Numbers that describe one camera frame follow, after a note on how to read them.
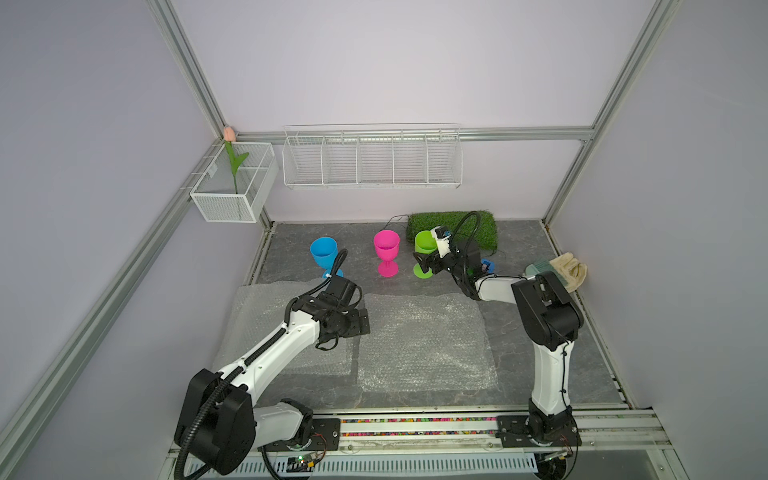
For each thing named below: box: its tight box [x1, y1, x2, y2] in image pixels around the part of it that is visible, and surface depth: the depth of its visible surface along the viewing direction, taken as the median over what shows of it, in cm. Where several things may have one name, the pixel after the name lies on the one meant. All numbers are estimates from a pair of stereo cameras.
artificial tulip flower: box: [223, 126, 250, 195], surface depth 92 cm
